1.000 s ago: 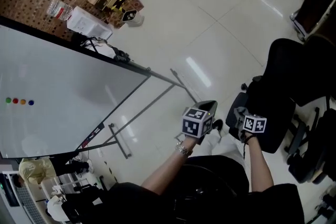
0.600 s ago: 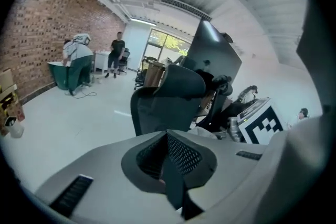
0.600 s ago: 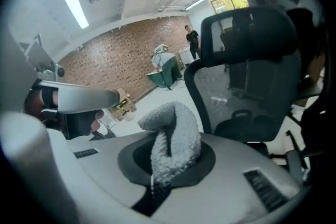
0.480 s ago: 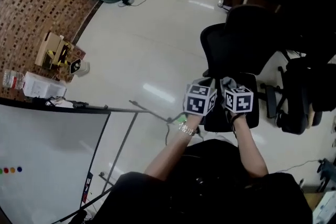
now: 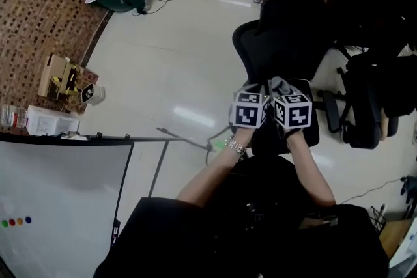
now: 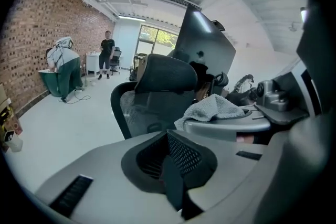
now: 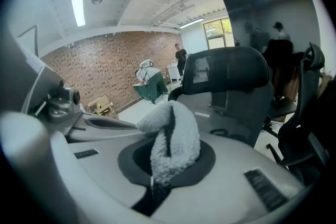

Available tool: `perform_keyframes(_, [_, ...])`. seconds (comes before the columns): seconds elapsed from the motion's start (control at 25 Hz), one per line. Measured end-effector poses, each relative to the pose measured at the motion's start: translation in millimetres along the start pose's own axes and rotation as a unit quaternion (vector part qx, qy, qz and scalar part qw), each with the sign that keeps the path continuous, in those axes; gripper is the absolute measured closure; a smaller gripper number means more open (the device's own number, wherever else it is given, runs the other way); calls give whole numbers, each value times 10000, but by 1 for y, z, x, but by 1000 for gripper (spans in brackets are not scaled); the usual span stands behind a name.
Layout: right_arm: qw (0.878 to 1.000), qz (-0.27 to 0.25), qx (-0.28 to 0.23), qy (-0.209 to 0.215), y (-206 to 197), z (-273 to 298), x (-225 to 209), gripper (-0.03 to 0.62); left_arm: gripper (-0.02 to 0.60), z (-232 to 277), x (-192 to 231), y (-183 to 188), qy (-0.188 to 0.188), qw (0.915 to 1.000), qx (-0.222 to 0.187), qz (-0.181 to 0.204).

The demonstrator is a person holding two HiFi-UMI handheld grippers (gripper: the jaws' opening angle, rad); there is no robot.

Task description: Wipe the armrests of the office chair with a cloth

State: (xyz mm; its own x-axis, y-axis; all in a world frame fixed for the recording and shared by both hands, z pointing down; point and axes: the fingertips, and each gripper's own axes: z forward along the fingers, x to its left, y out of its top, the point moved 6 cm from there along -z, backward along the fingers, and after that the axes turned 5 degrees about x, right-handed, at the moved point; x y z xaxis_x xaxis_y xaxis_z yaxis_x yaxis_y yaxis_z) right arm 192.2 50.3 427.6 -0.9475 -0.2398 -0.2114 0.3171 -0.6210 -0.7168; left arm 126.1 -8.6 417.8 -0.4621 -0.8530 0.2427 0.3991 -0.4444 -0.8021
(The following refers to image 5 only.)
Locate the white plastic storage box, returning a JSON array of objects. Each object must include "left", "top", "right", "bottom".
[{"left": 25, "top": 104, "right": 81, "bottom": 137}]

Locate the person's black clothing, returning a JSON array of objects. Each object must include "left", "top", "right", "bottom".
[{"left": 93, "top": 155, "right": 391, "bottom": 278}]

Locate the thin grey floor cable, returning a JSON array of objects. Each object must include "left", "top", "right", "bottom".
[{"left": 339, "top": 176, "right": 407, "bottom": 206}]

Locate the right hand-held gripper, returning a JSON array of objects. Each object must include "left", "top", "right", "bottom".
[{"left": 269, "top": 92, "right": 313, "bottom": 131}]

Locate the open cardboard box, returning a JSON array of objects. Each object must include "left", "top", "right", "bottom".
[{"left": 36, "top": 53, "right": 86, "bottom": 102}]

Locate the white whiteboard with black frame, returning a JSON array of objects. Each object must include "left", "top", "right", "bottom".
[{"left": 0, "top": 132, "right": 136, "bottom": 278}]

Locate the clear plastic water bottle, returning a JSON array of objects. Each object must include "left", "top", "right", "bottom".
[{"left": 0, "top": 104, "right": 29, "bottom": 128}]

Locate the person's right forearm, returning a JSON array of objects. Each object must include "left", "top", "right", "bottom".
[{"left": 285, "top": 128, "right": 337, "bottom": 207}]

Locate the black floor cable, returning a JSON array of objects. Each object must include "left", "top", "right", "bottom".
[{"left": 131, "top": 0, "right": 184, "bottom": 16}]

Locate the white patterned cube device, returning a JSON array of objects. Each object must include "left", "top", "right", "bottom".
[{"left": 80, "top": 83, "right": 106, "bottom": 107}]

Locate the person's left forearm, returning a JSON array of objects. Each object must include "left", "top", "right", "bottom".
[{"left": 175, "top": 126, "right": 254, "bottom": 208}]

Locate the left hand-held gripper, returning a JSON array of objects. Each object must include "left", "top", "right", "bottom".
[{"left": 229, "top": 85, "right": 271, "bottom": 130}]

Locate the grey cloth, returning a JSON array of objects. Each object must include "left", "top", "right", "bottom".
[{"left": 267, "top": 76, "right": 296, "bottom": 98}]

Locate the black tripod stand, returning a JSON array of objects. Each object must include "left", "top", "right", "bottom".
[{"left": 156, "top": 126, "right": 233, "bottom": 167}]

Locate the black office chair with jacket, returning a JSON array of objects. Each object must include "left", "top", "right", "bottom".
[{"left": 316, "top": 44, "right": 417, "bottom": 150}]

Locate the silver wrist bracelet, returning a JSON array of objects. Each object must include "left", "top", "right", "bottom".
[{"left": 224, "top": 134, "right": 248, "bottom": 156}]

